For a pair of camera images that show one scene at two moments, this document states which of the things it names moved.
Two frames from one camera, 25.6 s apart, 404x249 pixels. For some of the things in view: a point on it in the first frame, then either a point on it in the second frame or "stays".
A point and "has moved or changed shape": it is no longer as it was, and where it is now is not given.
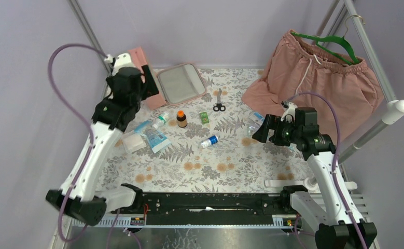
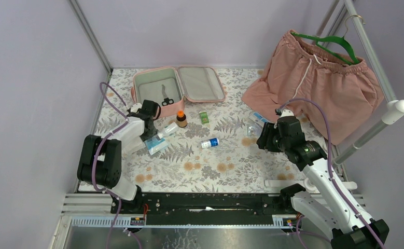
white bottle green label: x=158 y=121 -> x=168 y=130
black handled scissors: x=219 y=105 -> x=166 y=100
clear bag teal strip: x=252 y=127 stays
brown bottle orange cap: x=181 y=119 stays
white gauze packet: x=133 y=141 stays
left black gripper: x=147 y=82 -> x=150 y=107
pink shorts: x=300 y=70 stays
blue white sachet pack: x=257 y=118 stays
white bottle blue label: x=209 y=141 stays
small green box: x=204 y=118 stays
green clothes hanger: x=342 y=39 stays
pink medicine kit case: x=176 y=83 has moved or changed shape
